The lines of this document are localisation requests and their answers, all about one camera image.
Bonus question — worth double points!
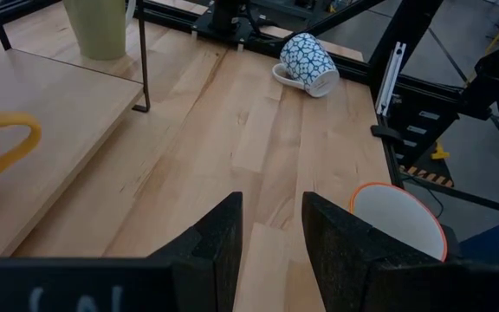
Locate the wooden shelf black metal frame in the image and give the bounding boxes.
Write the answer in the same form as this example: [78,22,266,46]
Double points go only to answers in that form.
[0,0,152,266]

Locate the small yellow object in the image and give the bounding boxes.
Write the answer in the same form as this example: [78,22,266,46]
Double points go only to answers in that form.
[430,141,451,162]

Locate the white mug yellow pattern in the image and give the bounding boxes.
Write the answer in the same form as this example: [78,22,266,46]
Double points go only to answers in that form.
[348,181,449,263]

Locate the black floor equipment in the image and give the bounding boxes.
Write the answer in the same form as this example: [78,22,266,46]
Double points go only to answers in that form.
[460,41,499,123]

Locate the white mug blue pattern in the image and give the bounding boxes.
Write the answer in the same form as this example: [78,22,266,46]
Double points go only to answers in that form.
[271,32,341,99]

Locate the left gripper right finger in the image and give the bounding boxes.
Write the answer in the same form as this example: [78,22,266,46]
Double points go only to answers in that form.
[301,191,444,312]

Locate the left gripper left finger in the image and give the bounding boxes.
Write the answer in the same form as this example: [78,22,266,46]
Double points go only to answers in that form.
[148,191,244,312]

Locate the pale green mug white handle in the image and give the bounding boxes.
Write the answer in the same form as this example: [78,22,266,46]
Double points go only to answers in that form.
[62,0,138,62]

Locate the white aluminium strip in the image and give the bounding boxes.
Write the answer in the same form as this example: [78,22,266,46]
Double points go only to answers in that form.
[375,41,408,118]

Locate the dark blue object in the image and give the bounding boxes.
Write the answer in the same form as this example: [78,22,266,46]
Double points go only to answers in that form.
[457,215,499,266]

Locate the black hazard striped mat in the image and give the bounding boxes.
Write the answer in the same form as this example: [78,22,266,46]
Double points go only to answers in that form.
[399,164,455,189]

